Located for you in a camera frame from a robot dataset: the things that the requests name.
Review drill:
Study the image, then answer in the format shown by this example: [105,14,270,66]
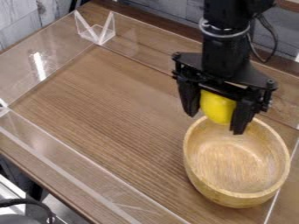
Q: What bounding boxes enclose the clear acrylic corner bracket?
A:
[74,10,117,46]

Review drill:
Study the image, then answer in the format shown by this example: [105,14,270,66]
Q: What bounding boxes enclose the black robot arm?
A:
[173,0,278,135]

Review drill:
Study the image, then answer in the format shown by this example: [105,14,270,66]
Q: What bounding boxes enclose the light wooden bowl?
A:
[183,117,292,208]

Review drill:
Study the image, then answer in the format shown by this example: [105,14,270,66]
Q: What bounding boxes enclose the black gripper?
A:
[173,19,277,135]

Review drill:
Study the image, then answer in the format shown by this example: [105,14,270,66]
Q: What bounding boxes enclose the clear acrylic enclosure walls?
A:
[0,13,299,224]

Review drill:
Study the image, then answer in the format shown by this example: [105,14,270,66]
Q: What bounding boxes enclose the small black wrist cable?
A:
[247,14,280,64]

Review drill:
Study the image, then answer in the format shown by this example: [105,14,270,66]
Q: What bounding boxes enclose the black cable lower left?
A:
[0,199,58,224]

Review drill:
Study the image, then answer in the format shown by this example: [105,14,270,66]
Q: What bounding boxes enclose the yellow lemon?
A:
[201,90,237,125]

